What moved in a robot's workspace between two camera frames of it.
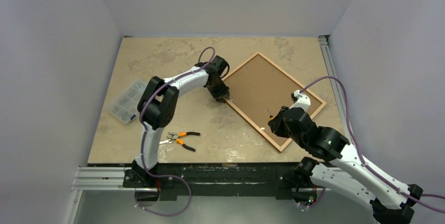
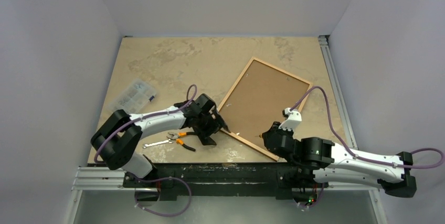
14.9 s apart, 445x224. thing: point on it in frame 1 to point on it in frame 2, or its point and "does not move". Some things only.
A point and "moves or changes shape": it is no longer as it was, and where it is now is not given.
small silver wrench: x=166 y=141 does not move
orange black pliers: x=176 y=136 does not move
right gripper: x=276 y=123 to x=272 y=139
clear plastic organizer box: x=125 y=105 does not move
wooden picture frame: x=259 y=89 moves or changes shape
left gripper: x=223 y=92 to x=215 y=125
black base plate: x=286 y=181 does not move
